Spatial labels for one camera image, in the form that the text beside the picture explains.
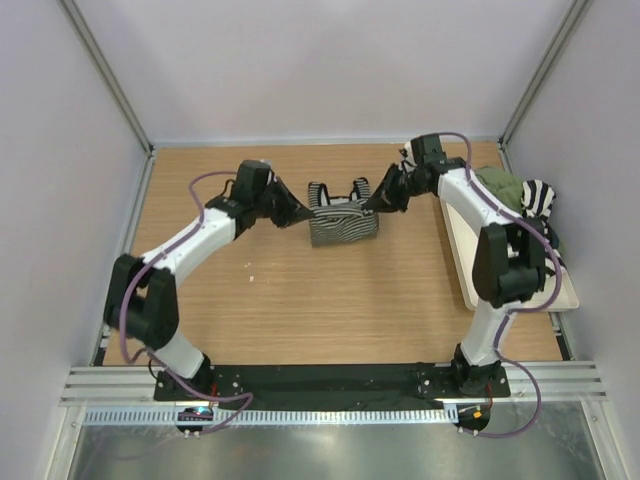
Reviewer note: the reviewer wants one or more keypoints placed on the thin-striped black white tank top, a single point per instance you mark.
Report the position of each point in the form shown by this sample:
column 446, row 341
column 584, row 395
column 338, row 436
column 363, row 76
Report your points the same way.
column 340, row 219

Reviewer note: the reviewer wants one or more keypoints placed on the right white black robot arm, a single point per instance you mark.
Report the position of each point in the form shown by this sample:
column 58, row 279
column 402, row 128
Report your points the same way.
column 509, row 263

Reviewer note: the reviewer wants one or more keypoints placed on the aluminium frame rail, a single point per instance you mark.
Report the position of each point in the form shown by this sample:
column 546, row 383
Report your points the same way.
column 119, row 385

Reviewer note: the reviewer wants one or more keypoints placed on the right aluminium corner post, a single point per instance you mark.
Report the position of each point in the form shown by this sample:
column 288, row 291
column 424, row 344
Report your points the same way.
column 555, row 49

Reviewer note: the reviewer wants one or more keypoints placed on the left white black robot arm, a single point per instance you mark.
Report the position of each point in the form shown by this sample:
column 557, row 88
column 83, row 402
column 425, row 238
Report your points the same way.
column 142, row 298

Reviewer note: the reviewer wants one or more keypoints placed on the left aluminium corner post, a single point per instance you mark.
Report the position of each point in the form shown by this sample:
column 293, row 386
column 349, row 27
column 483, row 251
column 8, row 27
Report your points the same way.
column 86, row 37

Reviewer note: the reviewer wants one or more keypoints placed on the wide-striped black white tank top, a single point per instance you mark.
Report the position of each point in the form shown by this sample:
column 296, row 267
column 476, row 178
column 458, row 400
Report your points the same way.
column 537, row 204

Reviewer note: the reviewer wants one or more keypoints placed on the slotted cable duct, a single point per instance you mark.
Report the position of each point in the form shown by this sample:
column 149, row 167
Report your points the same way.
column 198, row 416

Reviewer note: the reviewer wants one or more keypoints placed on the white plastic tray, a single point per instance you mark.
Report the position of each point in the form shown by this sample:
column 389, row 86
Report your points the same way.
column 470, row 250

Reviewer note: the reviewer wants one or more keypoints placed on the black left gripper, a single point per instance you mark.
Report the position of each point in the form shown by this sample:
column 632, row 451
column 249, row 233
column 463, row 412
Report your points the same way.
column 293, row 211

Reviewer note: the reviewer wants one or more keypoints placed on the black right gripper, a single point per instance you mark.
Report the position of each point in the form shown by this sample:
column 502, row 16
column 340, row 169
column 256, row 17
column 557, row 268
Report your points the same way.
column 386, row 198

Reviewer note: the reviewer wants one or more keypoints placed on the aluminium corner post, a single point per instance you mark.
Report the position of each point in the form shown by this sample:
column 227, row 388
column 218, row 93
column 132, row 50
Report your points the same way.
column 86, row 37
column 555, row 49

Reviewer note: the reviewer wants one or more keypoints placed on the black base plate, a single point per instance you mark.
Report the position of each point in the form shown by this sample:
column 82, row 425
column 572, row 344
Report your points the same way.
column 426, row 380

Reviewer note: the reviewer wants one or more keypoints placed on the green tank top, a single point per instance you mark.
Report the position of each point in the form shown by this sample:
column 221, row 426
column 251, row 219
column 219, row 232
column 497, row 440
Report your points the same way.
column 506, row 187

